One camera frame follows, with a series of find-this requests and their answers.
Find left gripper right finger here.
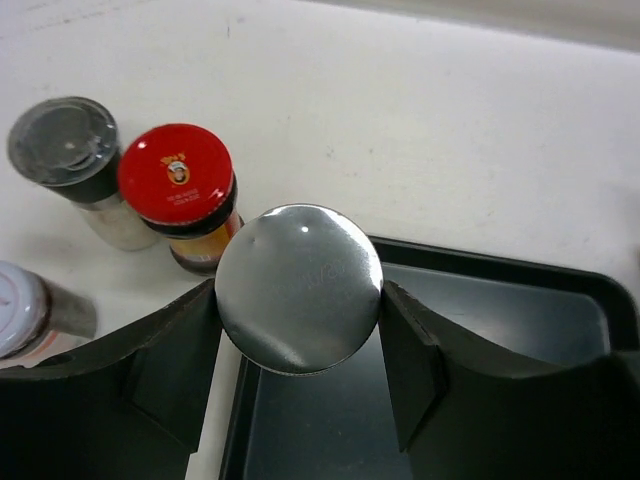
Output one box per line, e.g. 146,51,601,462
379,281,639,479

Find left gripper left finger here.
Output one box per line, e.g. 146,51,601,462
1,280,221,479

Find silver lid blue jar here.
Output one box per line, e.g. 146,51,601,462
214,204,383,376

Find red lid jar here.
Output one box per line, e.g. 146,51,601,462
117,123,243,277

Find black plastic tray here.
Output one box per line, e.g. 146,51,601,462
220,238,639,479

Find white lid spice jar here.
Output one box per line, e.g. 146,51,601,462
1,261,98,369

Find grey lid salt shaker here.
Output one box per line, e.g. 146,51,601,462
7,96,158,251

